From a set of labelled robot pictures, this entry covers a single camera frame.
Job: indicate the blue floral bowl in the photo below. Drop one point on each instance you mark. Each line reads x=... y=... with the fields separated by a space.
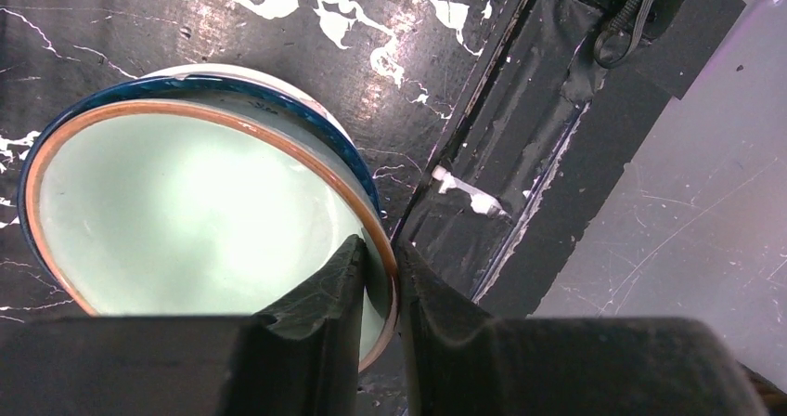
x=329 y=130

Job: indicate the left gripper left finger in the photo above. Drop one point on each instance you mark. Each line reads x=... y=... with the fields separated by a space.
x=298 y=356

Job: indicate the green celadon bowl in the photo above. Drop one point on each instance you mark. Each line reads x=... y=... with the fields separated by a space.
x=164 y=207

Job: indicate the cream white round bowl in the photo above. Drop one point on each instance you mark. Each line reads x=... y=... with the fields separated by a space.
x=255 y=77

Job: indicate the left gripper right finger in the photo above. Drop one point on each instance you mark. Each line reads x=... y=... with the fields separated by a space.
x=461 y=360

